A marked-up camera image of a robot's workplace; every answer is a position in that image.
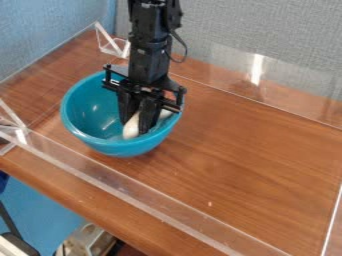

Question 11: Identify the black stand leg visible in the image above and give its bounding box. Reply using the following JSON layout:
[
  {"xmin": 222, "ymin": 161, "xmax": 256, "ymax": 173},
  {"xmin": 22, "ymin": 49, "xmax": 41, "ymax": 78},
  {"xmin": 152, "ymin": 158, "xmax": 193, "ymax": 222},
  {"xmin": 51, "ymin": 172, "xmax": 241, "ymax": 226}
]
[{"xmin": 0, "ymin": 201, "xmax": 42, "ymax": 256}]

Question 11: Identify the clear acrylic back barrier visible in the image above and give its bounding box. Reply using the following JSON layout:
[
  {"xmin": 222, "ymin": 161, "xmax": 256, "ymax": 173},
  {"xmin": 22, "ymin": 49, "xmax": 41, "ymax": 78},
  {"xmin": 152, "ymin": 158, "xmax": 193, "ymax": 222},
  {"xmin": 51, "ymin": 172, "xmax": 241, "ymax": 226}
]
[{"xmin": 172, "ymin": 44, "xmax": 342, "ymax": 130}]

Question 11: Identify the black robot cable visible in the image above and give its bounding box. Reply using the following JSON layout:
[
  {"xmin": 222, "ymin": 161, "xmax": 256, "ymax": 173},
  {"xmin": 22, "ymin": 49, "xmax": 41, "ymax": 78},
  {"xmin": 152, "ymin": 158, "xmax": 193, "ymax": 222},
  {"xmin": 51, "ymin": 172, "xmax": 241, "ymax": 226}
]
[{"xmin": 165, "ymin": 29, "xmax": 190, "ymax": 64}]

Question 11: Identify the clear acrylic right barrier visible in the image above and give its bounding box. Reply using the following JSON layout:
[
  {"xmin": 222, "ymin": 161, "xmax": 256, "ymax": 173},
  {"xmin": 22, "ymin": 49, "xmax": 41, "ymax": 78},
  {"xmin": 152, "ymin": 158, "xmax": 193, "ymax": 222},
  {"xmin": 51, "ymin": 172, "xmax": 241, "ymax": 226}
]
[{"xmin": 321, "ymin": 194, "xmax": 342, "ymax": 256}]

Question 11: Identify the clear acrylic barrier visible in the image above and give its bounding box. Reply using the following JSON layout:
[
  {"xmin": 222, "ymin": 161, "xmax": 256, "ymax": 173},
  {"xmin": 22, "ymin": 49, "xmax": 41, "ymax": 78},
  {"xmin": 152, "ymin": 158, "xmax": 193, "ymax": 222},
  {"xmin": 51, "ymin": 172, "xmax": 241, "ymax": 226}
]
[
  {"xmin": 172, "ymin": 44, "xmax": 342, "ymax": 130},
  {"xmin": 0, "ymin": 129, "xmax": 292, "ymax": 256},
  {"xmin": 321, "ymin": 194, "xmax": 342, "ymax": 256}
]

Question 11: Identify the white power strip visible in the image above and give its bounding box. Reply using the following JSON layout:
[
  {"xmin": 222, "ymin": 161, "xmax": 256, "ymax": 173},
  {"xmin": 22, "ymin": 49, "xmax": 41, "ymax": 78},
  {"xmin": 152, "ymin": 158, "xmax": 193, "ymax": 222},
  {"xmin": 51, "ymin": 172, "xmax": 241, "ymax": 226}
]
[{"xmin": 54, "ymin": 222, "xmax": 118, "ymax": 256}]

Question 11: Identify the clear acrylic left bracket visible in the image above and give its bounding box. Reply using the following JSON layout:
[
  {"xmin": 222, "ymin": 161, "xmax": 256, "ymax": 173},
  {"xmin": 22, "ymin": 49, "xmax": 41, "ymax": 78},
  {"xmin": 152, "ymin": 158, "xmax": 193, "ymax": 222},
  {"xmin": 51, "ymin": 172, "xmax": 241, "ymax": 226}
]
[{"xmin": 0, "ymin": 98, "xmax": 30, "ymax": 156}]

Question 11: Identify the clear acrylic front barrier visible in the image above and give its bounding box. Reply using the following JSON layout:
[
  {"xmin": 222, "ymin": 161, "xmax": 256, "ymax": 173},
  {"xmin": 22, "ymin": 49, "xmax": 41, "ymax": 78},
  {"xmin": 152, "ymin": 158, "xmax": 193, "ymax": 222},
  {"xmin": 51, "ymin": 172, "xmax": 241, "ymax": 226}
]
[{"xmin": 0, "ymin": 129, "xmax": 292, "ymax": 256}]

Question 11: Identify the toy mushroom brown cap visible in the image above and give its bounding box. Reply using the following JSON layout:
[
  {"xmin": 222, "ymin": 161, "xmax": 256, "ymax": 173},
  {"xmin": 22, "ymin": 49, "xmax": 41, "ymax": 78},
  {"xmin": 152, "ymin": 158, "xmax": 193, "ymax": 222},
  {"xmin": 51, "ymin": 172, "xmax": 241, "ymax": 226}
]
[{"xmin": 123, "ymin": 109, "xmax": 174, "ymax": 139}]

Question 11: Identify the blue plastic bowl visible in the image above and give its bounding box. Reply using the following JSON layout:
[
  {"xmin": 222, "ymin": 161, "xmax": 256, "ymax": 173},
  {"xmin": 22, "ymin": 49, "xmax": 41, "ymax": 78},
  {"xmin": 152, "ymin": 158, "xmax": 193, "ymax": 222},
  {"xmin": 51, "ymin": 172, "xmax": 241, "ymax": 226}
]
[{"xmin": 61, "ymin": 71, "xmax": 182, "ymax": 158}]

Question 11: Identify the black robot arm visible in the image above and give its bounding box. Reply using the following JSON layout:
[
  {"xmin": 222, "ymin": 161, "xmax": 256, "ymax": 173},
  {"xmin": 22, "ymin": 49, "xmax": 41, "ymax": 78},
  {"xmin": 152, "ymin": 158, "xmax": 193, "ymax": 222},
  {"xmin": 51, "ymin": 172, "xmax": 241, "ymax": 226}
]
[{"xmin": 103, "ymin": 0, "xmax": 188, "ymax": 134}]

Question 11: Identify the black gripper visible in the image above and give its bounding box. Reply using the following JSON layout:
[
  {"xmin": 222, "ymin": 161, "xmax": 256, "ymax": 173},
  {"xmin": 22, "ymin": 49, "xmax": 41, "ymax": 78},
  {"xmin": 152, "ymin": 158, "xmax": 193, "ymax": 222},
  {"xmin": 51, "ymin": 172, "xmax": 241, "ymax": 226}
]
[{"xmin": 102, "ymin": 43, "xmax": 189, "ymax": 136}]

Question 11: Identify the clear acrylic corner bracket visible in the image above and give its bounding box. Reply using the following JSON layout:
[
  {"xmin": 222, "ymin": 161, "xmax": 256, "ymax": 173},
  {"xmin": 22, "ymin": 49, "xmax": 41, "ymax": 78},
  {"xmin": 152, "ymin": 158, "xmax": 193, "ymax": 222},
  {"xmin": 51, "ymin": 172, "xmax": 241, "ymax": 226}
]
[{"xmin": 95, "ymin": 21, "xmax": 131, "ymax": 59}]

